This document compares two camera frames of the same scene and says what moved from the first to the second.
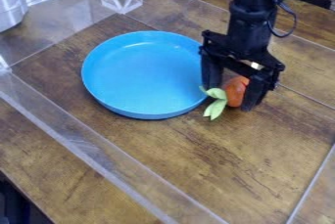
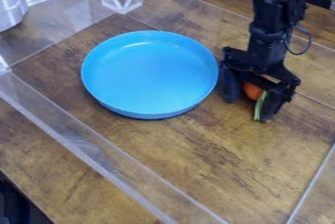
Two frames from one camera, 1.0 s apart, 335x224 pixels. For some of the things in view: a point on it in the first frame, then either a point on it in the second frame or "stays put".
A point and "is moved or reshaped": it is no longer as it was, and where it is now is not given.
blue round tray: x=144 y=73 stays put
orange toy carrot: x=230 y=96 is moved or reshaped
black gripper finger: x=211 y=70 → x=232 y=76
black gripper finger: x=260 y=83 → x=276 y=98
